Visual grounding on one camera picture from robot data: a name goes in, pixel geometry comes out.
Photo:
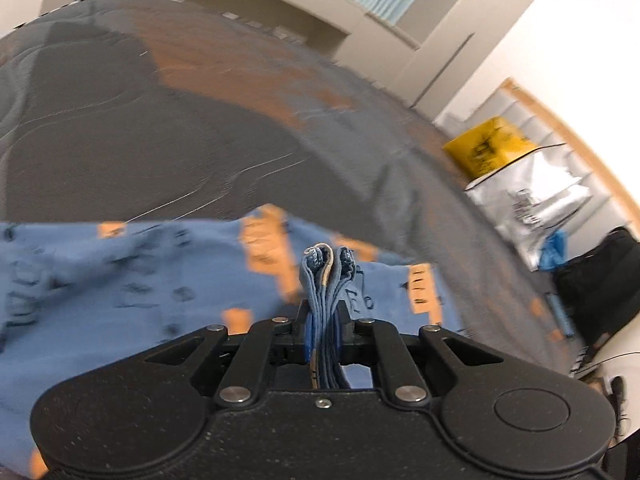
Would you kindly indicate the blue pants with orange print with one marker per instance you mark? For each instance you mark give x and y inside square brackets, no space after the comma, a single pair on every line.
[100,285]

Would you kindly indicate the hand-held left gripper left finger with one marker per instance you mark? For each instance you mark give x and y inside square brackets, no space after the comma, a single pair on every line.
[309,336]

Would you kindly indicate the black bag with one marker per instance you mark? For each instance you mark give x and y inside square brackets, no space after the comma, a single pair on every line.
[600,285]

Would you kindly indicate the grey and orange quilted bed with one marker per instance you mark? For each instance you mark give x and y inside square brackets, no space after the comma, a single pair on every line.
[175,125]

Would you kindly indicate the blue tube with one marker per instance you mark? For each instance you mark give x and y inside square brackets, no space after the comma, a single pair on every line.
[560,312]

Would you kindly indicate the beige wardrobe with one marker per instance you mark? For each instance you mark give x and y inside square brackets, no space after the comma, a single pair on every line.
[470,25]

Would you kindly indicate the blue plastic bag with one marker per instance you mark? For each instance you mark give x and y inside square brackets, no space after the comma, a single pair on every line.
[552,250]

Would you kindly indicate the wooden padded headboard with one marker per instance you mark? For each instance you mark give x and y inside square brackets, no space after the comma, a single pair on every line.
[560,120]

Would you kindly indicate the white plastic bag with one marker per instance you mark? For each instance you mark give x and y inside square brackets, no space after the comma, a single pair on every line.
[535,195]

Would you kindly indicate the yellow shopping bag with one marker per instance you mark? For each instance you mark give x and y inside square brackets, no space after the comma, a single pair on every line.
[487,147]

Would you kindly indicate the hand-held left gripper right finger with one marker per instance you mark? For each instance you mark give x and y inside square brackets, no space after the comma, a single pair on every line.
[340,342]

